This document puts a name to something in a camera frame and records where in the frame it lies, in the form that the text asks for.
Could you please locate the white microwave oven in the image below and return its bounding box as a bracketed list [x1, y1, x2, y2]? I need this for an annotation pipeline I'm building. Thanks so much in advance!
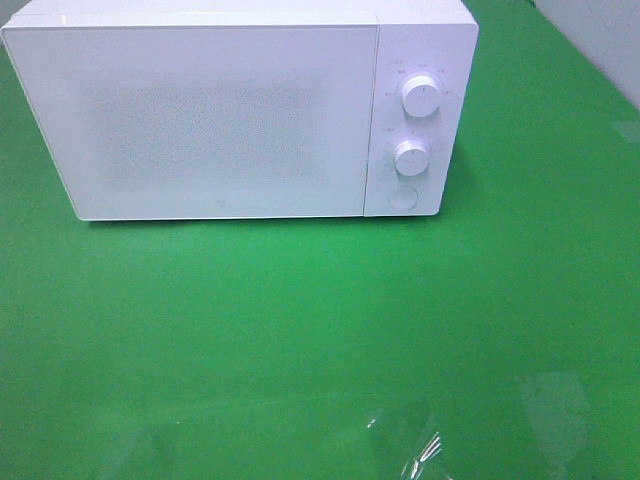
[1, 1, 479, 221]

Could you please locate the green table cloth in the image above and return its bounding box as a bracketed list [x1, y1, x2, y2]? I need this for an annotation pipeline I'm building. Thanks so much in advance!
[1, 1, 639, 479]

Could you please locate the clear plastic tape patch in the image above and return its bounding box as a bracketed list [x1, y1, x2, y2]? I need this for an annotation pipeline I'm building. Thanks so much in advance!
[366, 371, 591, 479]

